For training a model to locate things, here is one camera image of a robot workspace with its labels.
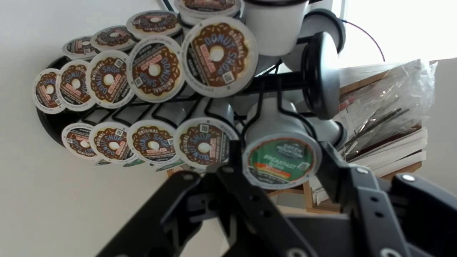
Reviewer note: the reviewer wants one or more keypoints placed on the wooden organizer box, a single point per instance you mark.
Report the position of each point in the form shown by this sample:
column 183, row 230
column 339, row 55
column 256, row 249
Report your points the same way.
column 401, row 169

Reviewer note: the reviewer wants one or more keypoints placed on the green lid coffee pod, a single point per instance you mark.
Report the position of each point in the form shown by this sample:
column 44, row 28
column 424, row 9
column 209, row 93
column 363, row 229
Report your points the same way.
column 283, row 165

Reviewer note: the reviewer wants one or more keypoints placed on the donut print coffee pod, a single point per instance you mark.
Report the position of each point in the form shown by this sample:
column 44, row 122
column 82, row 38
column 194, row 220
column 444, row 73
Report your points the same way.
column 204, row 145
column 113, row 38
column 79, row 140
column 47, row 90
column 219, row 58
column 109, row 79
column 207, row 6
column 153, row 23
column 80, row 46
column 74, row 85
column 154, row 69
column 152, row 143
column 112, row 143

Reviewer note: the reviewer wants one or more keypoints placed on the white coffee pod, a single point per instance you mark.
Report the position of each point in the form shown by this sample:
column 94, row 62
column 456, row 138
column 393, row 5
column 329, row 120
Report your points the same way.
column 276, row 26

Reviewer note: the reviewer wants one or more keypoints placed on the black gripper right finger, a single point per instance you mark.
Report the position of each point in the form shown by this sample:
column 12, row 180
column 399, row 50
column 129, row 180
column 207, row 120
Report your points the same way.
column 376, row 215

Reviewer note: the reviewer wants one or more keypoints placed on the clear plastic bag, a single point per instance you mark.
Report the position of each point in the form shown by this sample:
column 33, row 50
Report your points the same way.
column 390, row 100

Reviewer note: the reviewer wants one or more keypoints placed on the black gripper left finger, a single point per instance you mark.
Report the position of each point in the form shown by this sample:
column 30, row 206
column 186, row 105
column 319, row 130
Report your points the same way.
column 243, row 205

